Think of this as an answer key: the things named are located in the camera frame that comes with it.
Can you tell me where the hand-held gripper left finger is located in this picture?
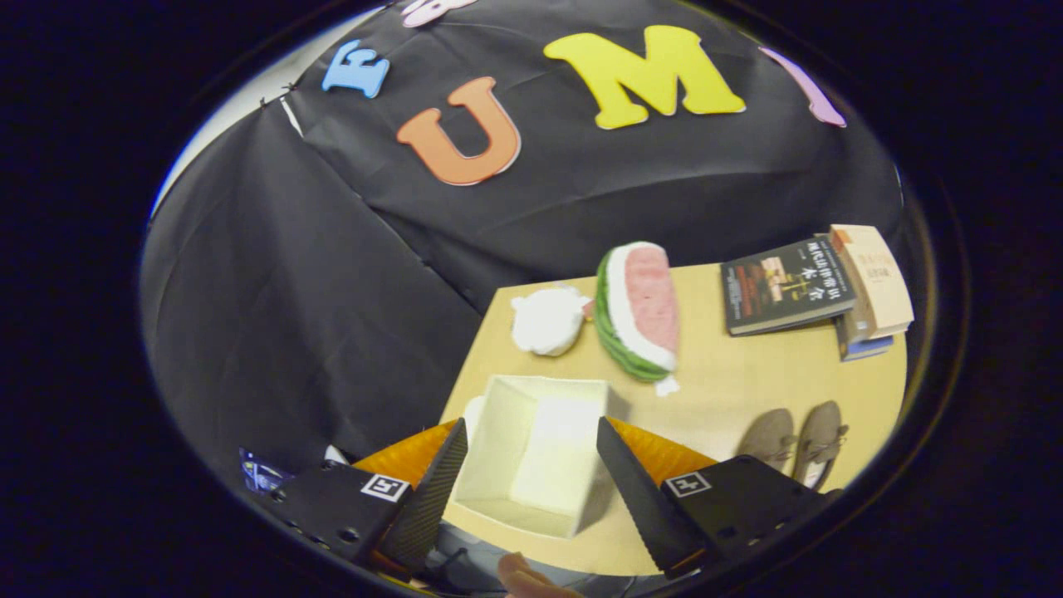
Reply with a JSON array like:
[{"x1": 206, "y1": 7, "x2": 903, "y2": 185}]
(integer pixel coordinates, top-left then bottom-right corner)
[{"x1": 266, "y1": 418, "x2": 469, "y2": 578}]

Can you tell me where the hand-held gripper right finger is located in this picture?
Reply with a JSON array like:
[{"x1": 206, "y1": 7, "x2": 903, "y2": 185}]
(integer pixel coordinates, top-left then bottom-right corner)
[{"x1": 596, "y1": 417, "x2": 841, "y2": 581}]

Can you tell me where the beige fabric storage box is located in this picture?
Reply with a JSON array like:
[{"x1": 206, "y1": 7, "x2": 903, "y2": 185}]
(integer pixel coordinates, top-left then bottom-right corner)
[{"x1": 453, "y1": 375, "x2": 611, "y2": 539}]

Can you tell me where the brown moccasin shoe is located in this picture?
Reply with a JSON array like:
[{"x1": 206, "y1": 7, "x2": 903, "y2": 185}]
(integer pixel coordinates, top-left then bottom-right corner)
[
  {"x1": 791, "y1": 401, "x2": 850, "y2": 493},
  {"x1": 737, "y1": 408, "x2": 798, "y2": 473}
]

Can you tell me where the person's grey clothing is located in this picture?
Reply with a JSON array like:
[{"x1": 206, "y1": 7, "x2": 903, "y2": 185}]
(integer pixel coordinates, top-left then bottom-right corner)
[{"x1": 428, "y1": 522, "x2": 665, "y2": 597}]

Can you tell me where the blue white packet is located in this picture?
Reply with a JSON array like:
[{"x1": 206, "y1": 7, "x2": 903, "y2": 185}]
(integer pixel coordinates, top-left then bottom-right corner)
[{"x1": 239, "y1": 448, "x2": 293, "y2": 496}]

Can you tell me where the watermelon slice plush toy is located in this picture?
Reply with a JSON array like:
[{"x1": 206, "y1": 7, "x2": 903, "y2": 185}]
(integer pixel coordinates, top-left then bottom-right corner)
[{"x1": 593, "y1": 242, "x2": 682, "y2": 395}]

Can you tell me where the white plush toy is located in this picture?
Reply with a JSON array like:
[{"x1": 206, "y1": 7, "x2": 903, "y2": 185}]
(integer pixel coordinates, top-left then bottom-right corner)
[{"x1": 510, "y1": 287, "x2": 592, "y2": 358}]

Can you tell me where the black cover book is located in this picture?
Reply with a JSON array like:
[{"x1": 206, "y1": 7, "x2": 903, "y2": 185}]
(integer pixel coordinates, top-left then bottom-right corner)
[{"x1": 721, "y1": 238, "x2": 858, "y2": 337}]

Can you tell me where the blue cover book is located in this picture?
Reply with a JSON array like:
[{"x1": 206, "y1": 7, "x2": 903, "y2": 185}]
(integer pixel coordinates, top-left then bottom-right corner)
[{"x1": 839, "y1": 322, "x2": 895, "y2": 362}]

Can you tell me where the grey cover book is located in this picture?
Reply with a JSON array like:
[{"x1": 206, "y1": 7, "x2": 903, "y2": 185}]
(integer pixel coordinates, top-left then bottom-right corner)
[{"x1": 833, "y1": 249, "x2": 874, "y2": 346}]

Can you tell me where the beige cover book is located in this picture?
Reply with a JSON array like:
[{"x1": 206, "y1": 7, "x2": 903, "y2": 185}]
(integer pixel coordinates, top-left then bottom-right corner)
[{"x1": 828, "y1": 224, "x2": 915, "y2": 340}]

